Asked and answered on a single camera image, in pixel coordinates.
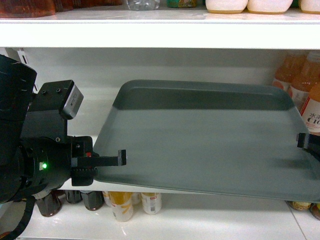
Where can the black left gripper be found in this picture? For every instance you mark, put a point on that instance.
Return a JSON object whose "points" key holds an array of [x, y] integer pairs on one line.
{"points": [[49, 164]]}

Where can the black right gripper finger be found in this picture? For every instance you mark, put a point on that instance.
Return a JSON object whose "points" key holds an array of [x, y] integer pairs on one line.
{"points": [[308, 141]]}

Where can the grey metal tray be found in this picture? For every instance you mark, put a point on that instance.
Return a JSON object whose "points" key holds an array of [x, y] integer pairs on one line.
{"points": [[214, 138]]}

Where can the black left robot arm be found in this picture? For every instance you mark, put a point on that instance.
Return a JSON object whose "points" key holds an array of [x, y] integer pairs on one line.
{"points": [[24, 114]]}

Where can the yellow juice bottle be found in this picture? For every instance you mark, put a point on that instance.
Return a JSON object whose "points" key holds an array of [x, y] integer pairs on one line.
{"points": [[122, 205]]}

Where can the dark drink bottle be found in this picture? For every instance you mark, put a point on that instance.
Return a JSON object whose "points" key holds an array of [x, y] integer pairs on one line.
{"points": [[48, 203]]}

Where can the white metal shelf unit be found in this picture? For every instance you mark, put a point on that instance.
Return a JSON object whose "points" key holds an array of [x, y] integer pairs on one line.
{"points": [[101, 48]]}

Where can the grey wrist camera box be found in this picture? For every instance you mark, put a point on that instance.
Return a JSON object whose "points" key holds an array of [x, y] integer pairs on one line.
{"points": [[72, 101]]}

